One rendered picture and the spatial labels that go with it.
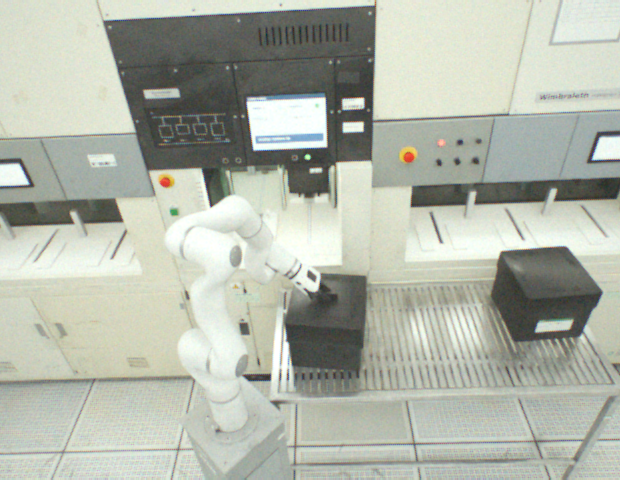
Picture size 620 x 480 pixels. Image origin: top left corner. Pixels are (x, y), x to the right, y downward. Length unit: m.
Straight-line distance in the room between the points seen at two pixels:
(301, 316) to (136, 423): 1.41
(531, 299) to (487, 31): 0.96
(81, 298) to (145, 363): 0.55
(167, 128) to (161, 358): 1.39
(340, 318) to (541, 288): 0.77
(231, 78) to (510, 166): 1.11
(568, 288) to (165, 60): 1.67
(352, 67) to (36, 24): 1.04
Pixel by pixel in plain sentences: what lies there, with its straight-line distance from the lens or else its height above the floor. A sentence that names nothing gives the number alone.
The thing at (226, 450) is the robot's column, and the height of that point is 0.76.
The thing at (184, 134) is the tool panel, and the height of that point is 1.55.
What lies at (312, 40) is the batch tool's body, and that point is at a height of 1.86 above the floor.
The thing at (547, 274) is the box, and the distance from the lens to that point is 2.06.
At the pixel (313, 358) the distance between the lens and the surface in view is 1.87.
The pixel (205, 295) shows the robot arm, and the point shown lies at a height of 1.39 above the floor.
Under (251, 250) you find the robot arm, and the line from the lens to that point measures 1.57.
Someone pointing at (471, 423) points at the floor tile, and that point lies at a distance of 2.75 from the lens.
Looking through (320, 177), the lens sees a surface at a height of 1.03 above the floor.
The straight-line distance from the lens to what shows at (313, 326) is 1.72.
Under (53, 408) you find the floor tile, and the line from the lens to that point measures 3.15.
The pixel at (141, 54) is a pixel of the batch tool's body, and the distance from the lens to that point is 1.79.
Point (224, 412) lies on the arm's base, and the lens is 1.69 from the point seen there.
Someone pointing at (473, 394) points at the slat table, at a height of 0.76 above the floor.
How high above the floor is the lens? 2.30
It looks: 38 degrees down
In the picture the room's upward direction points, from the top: 4 degrees counter-clockwise
